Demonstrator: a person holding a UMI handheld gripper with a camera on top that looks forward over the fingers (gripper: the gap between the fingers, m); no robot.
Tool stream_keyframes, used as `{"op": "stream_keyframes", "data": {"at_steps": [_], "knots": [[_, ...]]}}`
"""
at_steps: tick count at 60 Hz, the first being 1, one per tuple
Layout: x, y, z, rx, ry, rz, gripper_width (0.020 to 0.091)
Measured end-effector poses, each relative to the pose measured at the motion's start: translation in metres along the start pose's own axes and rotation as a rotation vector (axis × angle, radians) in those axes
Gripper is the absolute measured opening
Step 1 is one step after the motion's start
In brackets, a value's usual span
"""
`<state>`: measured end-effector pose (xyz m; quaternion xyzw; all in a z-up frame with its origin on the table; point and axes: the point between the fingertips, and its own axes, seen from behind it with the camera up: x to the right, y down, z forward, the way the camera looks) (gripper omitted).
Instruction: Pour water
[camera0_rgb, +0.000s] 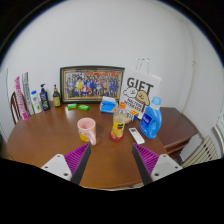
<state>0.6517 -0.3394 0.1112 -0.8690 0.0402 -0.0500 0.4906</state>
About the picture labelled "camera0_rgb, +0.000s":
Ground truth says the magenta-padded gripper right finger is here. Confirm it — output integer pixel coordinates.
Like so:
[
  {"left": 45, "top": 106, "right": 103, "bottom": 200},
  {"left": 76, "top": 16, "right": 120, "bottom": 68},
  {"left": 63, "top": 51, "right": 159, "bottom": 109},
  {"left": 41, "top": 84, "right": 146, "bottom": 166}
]
[{"left": 131, "top": 143, "right": 184, "bottom": 186}]

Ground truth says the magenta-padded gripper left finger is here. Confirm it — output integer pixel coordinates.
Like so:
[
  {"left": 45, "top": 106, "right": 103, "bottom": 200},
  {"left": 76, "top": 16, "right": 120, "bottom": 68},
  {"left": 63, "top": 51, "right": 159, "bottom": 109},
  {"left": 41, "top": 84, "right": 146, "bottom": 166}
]
[{"left": 40, "top": 143, "right": 93, "bottom": 186}]

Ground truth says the orange-capped juice bottle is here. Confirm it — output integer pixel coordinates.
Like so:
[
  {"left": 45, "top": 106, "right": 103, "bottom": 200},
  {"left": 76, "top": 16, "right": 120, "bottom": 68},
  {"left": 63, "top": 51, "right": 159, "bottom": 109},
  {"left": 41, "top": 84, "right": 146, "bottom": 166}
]
[{"left": 110, "top": 101, "right": 129, "bottom": 140}]

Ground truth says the white remote control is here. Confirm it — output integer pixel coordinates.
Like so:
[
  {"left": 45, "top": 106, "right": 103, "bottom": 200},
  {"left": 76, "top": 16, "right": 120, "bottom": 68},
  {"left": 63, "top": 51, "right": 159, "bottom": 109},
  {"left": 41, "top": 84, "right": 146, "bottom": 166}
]
[{"left": 128, "top": 127, "right": 146, "bottom": 145}]

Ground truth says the pink mug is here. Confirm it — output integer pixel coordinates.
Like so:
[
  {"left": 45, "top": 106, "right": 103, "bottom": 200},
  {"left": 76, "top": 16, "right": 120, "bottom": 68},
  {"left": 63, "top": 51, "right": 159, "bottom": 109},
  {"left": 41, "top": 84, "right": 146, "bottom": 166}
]
[{"left": 76, "top": 117, "right": 98, "bottom": 146}]

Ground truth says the blue detergent bottle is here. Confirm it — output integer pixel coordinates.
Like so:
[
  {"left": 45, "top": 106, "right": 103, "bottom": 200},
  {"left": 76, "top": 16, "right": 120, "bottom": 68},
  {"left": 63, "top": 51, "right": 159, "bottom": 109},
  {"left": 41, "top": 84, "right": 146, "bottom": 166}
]
[{"left": 138, "top": 96, "right": 163, "bottom": 140}]

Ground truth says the colourful puzzle cube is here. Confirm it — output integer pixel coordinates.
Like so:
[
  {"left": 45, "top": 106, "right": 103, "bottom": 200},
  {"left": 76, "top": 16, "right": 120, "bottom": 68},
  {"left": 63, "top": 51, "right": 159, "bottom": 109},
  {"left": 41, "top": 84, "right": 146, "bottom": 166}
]
[{"left": 126, "top": 109, "right": 140, "bottom": 122}]

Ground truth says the white radiator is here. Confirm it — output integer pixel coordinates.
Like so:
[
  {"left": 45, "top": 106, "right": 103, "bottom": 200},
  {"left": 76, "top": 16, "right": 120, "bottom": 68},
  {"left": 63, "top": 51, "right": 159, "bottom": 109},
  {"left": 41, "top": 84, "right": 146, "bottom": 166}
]
[{"left": 181, "top": 133, "right": 223, "bottom": 169}]

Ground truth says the amber pump bottle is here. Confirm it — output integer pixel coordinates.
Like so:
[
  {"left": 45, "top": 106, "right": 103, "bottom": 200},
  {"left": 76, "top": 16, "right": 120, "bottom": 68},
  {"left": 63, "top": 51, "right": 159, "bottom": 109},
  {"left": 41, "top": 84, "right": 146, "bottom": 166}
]
[{"left": 52, "top": 84, "right": 62, "bottom": 108}]

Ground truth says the dark blue pump bottle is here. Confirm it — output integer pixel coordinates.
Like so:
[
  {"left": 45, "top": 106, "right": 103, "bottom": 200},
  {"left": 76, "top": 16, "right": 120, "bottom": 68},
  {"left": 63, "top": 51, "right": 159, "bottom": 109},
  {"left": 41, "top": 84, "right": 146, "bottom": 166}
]
[{"left": 39, "top": 83, "right": 51, "bottom": 112}]

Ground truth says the white lotion bottle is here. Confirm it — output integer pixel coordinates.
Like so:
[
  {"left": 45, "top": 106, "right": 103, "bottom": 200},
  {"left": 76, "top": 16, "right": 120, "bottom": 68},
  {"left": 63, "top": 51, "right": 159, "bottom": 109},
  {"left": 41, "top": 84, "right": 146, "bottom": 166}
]
[{"left": 30, "top": 89, "right": 43, "bottom": 115}]

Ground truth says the white printed paper bag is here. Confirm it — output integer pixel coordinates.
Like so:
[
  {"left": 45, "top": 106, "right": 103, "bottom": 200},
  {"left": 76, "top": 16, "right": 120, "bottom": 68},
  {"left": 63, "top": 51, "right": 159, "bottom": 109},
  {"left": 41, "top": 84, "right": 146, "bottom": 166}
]
[{"left": 119, "top": 57, "right": 163, "bottom": 119}]

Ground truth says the framed group photo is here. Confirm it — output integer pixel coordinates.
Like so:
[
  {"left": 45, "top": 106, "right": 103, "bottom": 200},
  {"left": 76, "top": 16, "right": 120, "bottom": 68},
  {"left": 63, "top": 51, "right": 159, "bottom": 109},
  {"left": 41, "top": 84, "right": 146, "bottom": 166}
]
[{"left": 59, "top": 65, "right": 126, "bottom": 104}]

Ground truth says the tall green-white box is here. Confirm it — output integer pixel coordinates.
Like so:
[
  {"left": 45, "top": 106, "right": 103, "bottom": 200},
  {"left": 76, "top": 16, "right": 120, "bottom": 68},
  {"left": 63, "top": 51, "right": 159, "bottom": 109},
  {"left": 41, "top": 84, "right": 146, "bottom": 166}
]
[{"left": 21, "top": 71, "right": 36, "bottom": 117}]

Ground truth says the tall pink-white box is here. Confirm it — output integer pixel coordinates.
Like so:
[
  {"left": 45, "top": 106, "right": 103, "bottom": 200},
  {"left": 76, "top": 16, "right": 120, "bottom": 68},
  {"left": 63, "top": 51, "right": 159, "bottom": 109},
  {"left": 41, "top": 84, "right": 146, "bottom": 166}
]
[{"left": 13, "top": 75, "right": 30, "bottom": 122}]

